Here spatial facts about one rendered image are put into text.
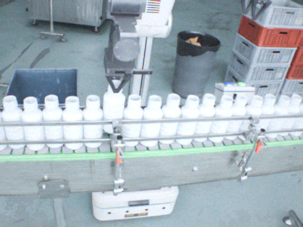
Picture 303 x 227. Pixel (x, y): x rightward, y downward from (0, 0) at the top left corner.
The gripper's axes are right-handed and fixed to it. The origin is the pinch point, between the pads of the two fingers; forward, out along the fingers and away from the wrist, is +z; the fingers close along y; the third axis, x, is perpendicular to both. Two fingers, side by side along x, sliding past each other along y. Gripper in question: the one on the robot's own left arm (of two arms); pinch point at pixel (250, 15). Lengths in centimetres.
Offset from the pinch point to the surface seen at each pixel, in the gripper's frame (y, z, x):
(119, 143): -27, 30, 44
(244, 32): 184, 69, -120
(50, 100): -14, 25, 63
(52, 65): 234, 141, 87
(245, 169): -27, 46, 0
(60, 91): 43, 58, 65
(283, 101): -16.9, 24.1, -12.7
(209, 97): -13.8, 24.5, 15.0
